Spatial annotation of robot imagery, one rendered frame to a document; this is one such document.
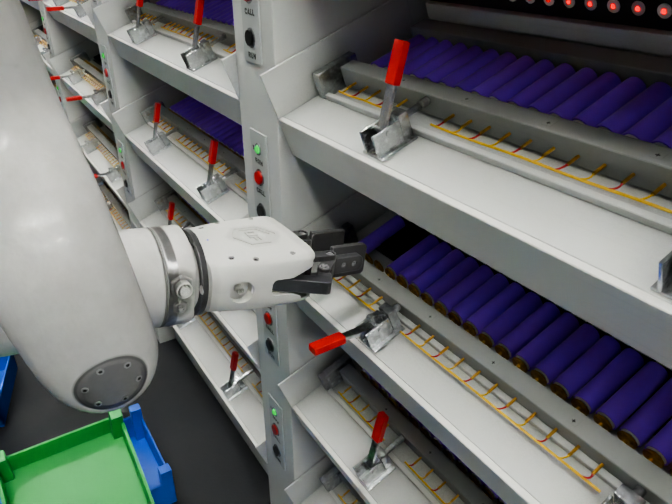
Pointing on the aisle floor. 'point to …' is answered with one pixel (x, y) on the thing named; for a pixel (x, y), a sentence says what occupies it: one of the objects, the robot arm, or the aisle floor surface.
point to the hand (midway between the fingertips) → (335, 252)
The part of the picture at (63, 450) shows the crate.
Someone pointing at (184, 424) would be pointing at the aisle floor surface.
